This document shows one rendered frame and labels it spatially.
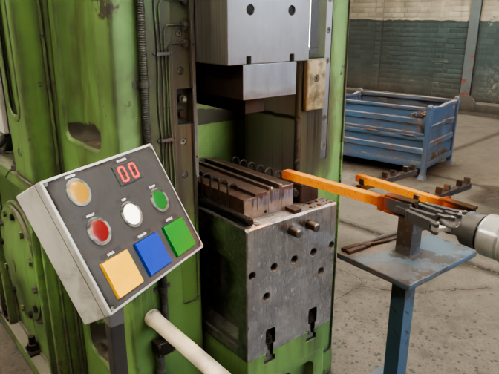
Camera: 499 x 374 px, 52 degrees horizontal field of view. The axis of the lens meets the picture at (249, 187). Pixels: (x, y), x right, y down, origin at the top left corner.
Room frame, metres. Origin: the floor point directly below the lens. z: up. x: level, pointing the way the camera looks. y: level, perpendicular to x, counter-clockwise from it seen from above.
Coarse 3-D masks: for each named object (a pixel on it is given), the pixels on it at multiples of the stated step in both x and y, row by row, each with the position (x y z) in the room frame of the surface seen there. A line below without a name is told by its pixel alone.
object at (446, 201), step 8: (360, 176) 1.65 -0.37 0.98; (368, 176) 1.65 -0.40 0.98; (368, 184) 1.62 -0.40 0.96; (376, 184) 1.59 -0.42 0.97; (384, 184) 1.57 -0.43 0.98; (392, 184) 1.56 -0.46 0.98; (400, 192) 1.52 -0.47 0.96; (408, 192) 1.49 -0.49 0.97; (416, 192) 1.48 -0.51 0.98; (424, 192) 1.48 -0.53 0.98; (424, 200) 1.45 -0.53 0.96; (432, 200) 1.43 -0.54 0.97; (440, 200) 1.40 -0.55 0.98; (448, 200) 1.39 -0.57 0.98; (456, 200) 1.39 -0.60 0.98; (456, 208) 1.37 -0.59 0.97; (464, 208) 1.35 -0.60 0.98; (472, 208) 1.33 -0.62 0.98
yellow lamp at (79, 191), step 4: (72, 184) 0.94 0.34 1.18; (76, 184) 0.94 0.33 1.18; (80, 184) 0.95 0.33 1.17; (72, 188) 0.93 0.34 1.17; (76, 188) 0.94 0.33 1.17; (80, 188) 0.94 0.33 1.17; (84, 188) 0.95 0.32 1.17; (72, 192) 0.92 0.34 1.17; (76, 192) 0.93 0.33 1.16; (80, 192) 0.94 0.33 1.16; (84, 192) 0.94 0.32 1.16; (72, 196) 0.92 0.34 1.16; (76, 196) 0.93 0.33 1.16; (80, 196) 0.93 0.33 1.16; (84, 196) 0.94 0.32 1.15; (88, 196) 0.95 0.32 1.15; (76, 200) 0.92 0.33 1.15; (80, 200) 0.93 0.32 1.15; (84, 200) 0.93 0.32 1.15
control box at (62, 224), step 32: (128, 160) 1.10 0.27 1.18; (32, 192) 0.89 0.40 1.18; (64, 192) 0.91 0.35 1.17; (96, 192) 0.97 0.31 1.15; (128, 192) 1.04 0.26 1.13; (32, 224) 0.90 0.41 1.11; (64, 224) 0.87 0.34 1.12; (128, 224) 0.98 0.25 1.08; (160, 224) 1.06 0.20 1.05; (64, 256) 0.87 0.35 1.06; (96, 256) 0.88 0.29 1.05; (96, 288) 0.84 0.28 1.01; (96, 320) 0.84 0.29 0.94
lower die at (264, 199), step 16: (224, 160) 1.80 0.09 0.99; (208, 176) 1.62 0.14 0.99; (224, 176) 1.61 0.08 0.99; (240, 176) 1.58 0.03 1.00; (256, 176) 1.58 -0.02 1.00; (208, 192) 1.54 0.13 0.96; (224, 192) 1.47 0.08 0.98; (240, 192) 1.47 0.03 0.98; (256, 192) 1.44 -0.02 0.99; (272, 192) 1.47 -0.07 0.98; (288, 192) 1.51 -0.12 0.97; (240, 208) 1.41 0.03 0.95; (256, 208) 1.43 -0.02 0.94; (272, 208) 1.47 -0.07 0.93
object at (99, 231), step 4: (96, 220) 0.93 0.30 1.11; (100, 220) 0.93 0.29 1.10; (92, 224) 0.91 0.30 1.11; (96, 224) 0.92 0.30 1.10; (100, 224) 0.93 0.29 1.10; (104, 224) 0.94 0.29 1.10; (92, 228) 0.91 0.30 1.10; (96, 228) 0.91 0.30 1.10; (100, 228) 0.92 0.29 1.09; (104, 228) 0.93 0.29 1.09; (92, 232) 0.90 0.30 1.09; (96, 232) 0.91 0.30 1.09; (100, 232) 0.92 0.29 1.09; (104, 232) 0.92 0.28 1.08; (108, 232) 0.93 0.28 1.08; (96, 236) 0.90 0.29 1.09; (100, 236) 0.91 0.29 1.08; (104, 236) 0.92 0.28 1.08; (100, 240) 0.91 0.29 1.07; (104, 240) 0.91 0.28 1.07
